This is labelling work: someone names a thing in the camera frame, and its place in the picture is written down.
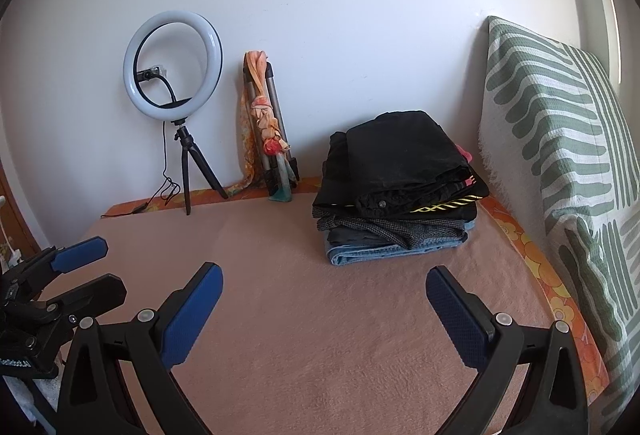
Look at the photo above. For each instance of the silver folded tripod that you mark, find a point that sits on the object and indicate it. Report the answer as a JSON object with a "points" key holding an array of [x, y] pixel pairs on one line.
{"points": [[274, 100]]}

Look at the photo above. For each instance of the black pants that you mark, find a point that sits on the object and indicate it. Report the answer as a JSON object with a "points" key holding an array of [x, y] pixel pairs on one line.
{"points": [[405, 155]]}

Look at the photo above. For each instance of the blue jeans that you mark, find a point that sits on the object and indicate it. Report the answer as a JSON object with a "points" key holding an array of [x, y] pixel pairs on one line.
{"points": [[380, 255]]}

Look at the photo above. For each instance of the brown wooden furniture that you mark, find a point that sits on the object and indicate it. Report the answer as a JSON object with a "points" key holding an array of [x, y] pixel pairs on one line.
{"points": [[12, 220]]}

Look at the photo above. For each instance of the green striped white pillow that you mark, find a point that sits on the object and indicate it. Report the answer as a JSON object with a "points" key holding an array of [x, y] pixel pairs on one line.
{"points": [[550, 140]]}

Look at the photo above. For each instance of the pink blanket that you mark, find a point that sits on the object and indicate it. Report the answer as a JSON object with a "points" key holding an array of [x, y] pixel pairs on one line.
{"points": [[300, 315]]}

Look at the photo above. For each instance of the pink garment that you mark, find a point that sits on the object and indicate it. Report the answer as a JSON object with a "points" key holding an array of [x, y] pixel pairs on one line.
{"points": [[465, 152]]}

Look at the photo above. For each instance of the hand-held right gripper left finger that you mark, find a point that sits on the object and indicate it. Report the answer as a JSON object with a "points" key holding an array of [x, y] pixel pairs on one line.
{"points": [[192, 315]]}

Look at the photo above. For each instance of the teal cloth piece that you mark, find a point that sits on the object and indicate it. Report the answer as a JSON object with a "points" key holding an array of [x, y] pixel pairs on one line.
{"points": [[284, 187]]}

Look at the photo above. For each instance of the grey tweed garment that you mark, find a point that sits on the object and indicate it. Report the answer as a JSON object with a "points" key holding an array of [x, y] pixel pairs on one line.
{"points": [[400, 230]]}

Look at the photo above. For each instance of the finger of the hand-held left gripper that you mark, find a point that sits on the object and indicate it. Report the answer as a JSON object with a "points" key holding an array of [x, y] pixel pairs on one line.
{"points": [[95, 292], [80, 252]]}

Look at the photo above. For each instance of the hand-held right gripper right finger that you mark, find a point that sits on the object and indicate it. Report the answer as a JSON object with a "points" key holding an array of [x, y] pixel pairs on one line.
{"points": [[457, 320]]}

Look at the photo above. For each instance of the black garment with yellow print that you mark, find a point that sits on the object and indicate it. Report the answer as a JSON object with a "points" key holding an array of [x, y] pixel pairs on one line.
{"points": [[335, 185]]}

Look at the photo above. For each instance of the dark grey garment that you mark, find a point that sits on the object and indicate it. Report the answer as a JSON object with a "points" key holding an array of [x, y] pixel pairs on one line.
{"points": [[350, 236]]}

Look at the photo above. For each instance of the orange patterned scarf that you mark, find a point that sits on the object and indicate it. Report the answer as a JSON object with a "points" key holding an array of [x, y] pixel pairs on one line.
{"points": [[260, 115]]}

